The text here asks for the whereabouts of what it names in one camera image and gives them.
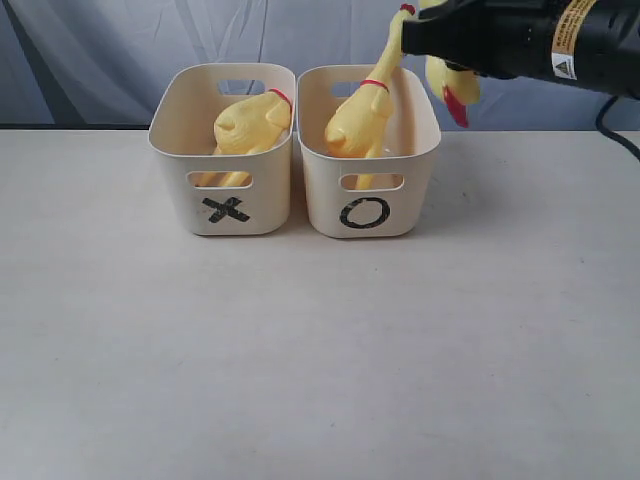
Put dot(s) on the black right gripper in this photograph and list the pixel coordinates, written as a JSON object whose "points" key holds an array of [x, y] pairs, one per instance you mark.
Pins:
{"points": [[592, 45]]}

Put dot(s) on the yellow rubber chicken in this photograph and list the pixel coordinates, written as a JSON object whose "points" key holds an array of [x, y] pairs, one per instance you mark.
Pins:
{"points": [[454, 84]]}

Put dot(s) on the yellow rubber chicken whole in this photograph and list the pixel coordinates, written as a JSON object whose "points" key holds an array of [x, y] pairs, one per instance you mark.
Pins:
{"points": [[357, 128]]}

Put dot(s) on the headless yellow chicken body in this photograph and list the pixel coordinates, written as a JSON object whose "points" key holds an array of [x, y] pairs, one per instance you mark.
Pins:
{"points": [[252, 125]]}

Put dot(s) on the cream bin marked O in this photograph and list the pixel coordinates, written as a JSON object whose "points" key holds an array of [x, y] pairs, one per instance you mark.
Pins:
{"points": [[366, 198]]}

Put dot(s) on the cream bin marked X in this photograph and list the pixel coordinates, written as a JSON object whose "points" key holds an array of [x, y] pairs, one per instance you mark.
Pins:
{"points": [[222, 194]]}

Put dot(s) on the blue-grey backdrop curtain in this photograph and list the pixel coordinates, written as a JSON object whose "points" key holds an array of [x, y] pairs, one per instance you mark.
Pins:
{"points": [[81, 63]]}

